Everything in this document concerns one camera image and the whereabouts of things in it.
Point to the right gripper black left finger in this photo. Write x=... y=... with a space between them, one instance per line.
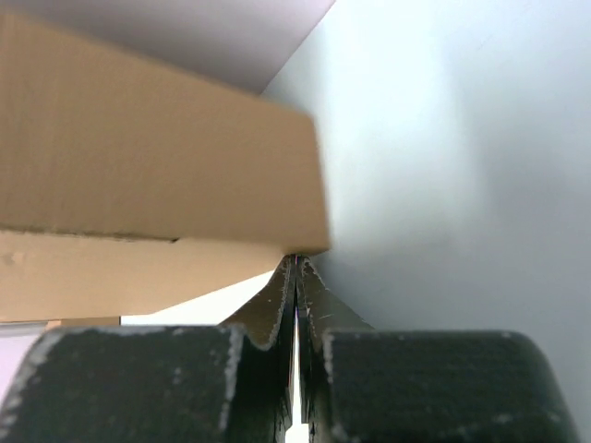
x=224 y=383

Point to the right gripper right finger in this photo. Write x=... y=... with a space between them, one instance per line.
x=361 y=384

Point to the cardboard box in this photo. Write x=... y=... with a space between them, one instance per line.
x=129 y=185

